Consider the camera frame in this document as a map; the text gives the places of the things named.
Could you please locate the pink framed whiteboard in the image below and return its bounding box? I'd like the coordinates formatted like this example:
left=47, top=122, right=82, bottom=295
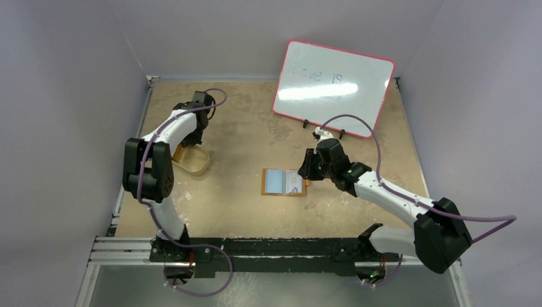
left=272, top=40, right=395, bottom=138

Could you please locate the beige oval tray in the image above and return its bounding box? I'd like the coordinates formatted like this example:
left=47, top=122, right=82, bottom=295
left=172, top=145, right=210, bottom=176

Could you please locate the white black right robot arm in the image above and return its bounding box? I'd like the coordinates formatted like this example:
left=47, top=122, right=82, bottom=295
left=298, top=138, right=474, bottom=274

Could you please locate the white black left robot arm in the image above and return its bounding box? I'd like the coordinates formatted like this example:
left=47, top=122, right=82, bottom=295
left=122, top=91, right=217, bottom=262

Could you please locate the silver VIP card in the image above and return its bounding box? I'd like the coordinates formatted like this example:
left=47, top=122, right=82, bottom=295
left=284, top=170, right=304, bottom=194

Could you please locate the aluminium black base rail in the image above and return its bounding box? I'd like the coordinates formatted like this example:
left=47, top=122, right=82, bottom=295
left=86, top=236, right=462, bottom=281

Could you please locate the orange leather card holder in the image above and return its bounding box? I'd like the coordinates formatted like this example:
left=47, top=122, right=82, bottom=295
left=261, top=168, right=311, bottom=196

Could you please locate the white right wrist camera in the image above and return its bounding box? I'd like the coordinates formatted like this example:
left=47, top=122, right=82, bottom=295
left=313, top=127, right=334, bottom=143

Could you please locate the gold credit card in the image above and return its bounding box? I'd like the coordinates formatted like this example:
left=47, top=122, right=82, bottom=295
left=172, top=144, right=186, bottom=162

